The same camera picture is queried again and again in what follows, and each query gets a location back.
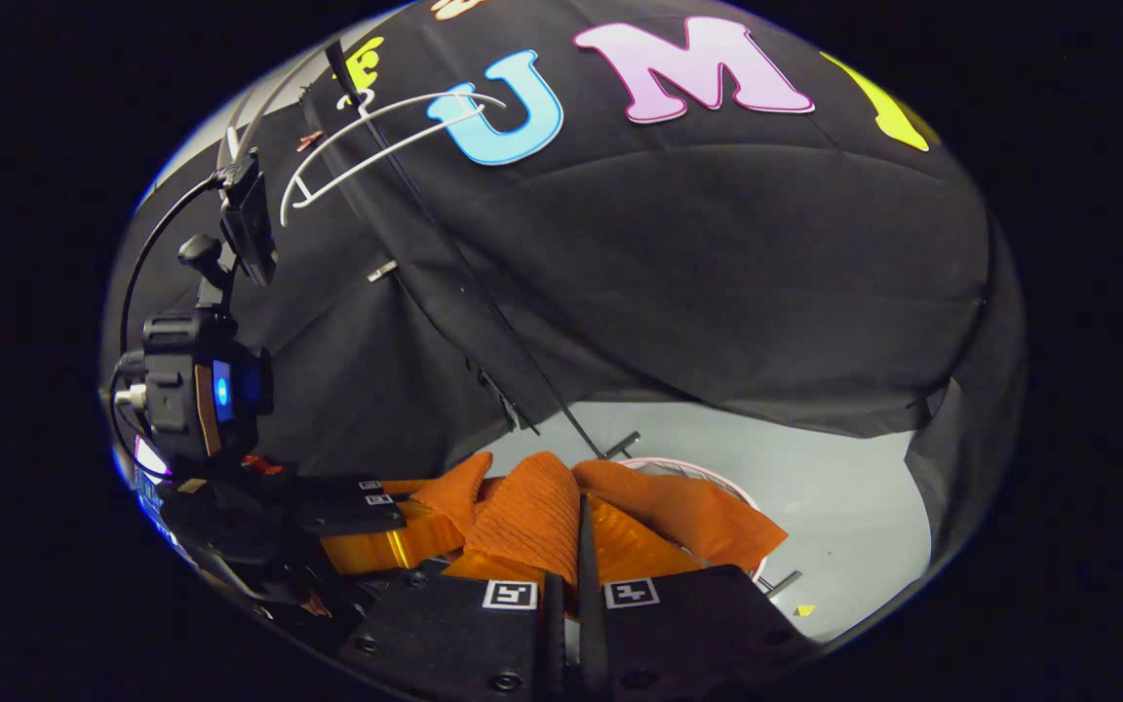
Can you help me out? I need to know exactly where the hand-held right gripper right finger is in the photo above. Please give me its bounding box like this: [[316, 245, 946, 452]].
[[576, 492, 821, 702]]

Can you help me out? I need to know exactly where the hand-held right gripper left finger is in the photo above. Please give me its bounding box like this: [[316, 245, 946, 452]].
[[337, 546, 567, 702]]

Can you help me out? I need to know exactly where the orange corduroy jacket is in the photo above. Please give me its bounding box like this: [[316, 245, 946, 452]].
[[410, 450, 789, 586]]

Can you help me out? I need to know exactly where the empty white hanger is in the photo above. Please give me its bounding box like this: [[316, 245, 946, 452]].
[[279, 88, 509, 227]]

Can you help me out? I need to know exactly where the black backdrop cloth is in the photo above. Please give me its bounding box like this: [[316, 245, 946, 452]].
[[103, 0, 1026, 566]]

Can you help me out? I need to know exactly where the black cable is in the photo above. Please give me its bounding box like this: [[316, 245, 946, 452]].
[[118, 171, 231, 332]]

